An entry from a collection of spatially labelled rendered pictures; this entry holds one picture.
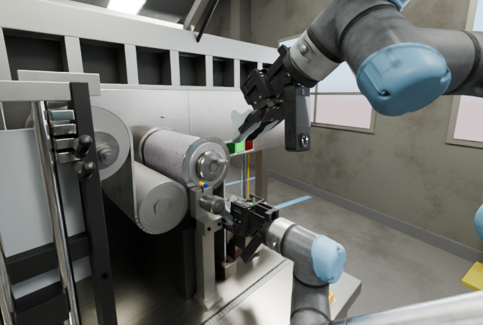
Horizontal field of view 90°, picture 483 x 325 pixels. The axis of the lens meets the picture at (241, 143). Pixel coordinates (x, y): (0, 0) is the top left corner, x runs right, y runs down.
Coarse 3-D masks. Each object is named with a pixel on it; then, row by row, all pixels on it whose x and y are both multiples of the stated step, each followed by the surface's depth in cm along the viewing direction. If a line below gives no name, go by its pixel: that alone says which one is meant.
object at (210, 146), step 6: (204, 144) 59; (210, 144) 60; (216, 144) 62; (198, 150) 58; (204, 150) 59; (216, 150) 62; (222, 150) 63; (192, 156) 57; (198, 156) 58; (192, 162) 57; (192, 168) 58; (192, 174) 58; (222, 174) 64; (192, 180) 58; (198, 180) 59; (204, 180) 61; (216, 180) 63
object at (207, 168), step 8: (208, 152) 59; (216, 152) 60; (200, 160) 58; (208, 160) 58; (216, 160) 60; (200, 168) 57; (208, 168) 59; (216, 168) 61; (200, 176) 59; (208, 176) 59; (216, 176) 61
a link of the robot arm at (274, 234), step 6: (276, 222) 54; (282, 222) 53; (288, 222) 53; (270, 228) 53; (276, 228) 52; (282, 228) 52; (270, 234) 52; (276, 234) 52; (282, 234) 51; (270, 240) 52; (276, 240) 51; (270, 246) 53; (276, 246) 51; (276, 252) 53
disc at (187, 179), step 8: (208, 136) 60; (192, 144) 57; (200, 144) 58; (224, 144) 64; (192, 152) 57; (184, 160) 56; (184, 168) 56; (184, 176) 57; (224, 176) 66; (192, 184) 59; (216, 184) 64
